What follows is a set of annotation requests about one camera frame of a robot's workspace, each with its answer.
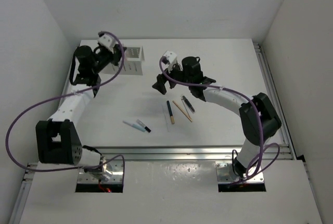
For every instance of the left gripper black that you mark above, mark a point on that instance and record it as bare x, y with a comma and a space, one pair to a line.
115, 56

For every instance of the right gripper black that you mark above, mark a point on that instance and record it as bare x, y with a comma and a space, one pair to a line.
162, 78

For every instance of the black clear-capped makeup stick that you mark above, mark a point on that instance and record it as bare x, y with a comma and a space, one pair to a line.
189, 105

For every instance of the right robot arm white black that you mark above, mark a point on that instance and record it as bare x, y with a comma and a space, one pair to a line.
259, 119

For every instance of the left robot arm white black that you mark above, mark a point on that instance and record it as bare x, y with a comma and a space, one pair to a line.
58, 141

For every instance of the gold slim makeup pen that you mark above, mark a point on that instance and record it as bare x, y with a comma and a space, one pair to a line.
182, 111

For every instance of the dark green gold makeup pen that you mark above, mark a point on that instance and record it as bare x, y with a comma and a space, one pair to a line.
170, 112

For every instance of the silver black-capped makeup pen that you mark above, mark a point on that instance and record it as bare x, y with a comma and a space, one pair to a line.
143, 125

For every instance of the white light-blue makeup pen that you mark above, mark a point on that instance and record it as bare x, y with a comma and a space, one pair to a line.
135, 126

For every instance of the white two-slot organizer box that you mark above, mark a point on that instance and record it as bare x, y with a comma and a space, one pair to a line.
134, 57

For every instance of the thin white eyeliner pencil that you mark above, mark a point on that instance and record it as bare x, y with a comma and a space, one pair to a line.
165, 117

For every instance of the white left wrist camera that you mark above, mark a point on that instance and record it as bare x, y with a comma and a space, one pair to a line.
106, 41

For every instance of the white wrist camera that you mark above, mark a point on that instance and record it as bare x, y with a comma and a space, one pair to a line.
169, 58
106, 41

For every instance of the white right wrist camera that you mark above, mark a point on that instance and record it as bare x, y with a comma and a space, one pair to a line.
169, 58

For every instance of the aluminium front rail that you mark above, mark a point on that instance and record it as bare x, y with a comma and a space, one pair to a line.
180, 153

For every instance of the aluminium rail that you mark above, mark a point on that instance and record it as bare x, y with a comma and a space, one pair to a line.
271, 91
180, 153

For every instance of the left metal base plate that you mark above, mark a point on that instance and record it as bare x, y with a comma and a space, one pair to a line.
111, 173

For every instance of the metal base plate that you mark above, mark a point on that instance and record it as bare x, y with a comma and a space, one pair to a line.
111, 173
226, 175

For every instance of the aluminium right side rail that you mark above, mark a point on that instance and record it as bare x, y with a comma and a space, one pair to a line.
271, 91

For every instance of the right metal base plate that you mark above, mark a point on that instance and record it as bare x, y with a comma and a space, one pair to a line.
226, 175

